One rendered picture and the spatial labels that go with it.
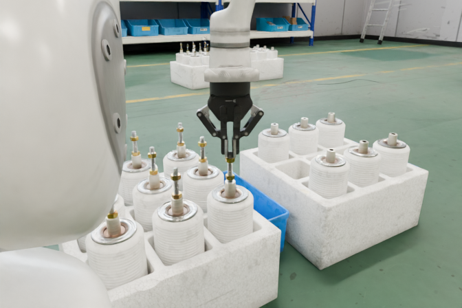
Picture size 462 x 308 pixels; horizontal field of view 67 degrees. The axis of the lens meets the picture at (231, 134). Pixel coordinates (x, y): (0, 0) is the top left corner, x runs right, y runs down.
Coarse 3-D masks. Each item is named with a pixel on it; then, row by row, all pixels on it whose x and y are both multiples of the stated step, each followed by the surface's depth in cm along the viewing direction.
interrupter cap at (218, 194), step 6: (222, 186) 74; (240, 186) 74; (216, 192) 72; (222, 192) 72; (240, 192) 72; (246, 192) 72; (216, 198) 69; (222, 198) 70; (228, 198) 70; (234, 198) 70; (240, 198) 70; (246, 198) 70
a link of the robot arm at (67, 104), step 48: (0, 0) 7; (48, 0) 8; (96, 0) 10; (0, 48) 7; (48, 48) 7; (96, 48) 9; (0, 96) 7; (48, 96) 7; (96, 96) 8; (0, 144) 7; (48, 144) 7; (96, 144) 8; (0, 192) 7; (48, 192) 8; (96, 192) 9; (0, 240) 8; (48, 240) 9
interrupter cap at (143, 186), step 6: (144, 180) 77; (162, 180) 77; (168, 180) 77; (138, 186) 74; (144, 186) 74; (162, 186) 74; (168, 186) 74; (144, 192) 72; (150, 192) 72; (156, 192) 72; (162, 192) 72
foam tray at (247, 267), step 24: (144, 240) 69; (216, 240) 69; (240, 240) 69; (264, 240) 70; (192, 264) 62; (216, 264) 64; (240, 264) 68; (264, 264) 72; (120, 288) 57; (144, 288) 58; (168, 288) 60; (192, 288) 63; (216, 288) 66; (240, 288) 70; (264, 288) 74
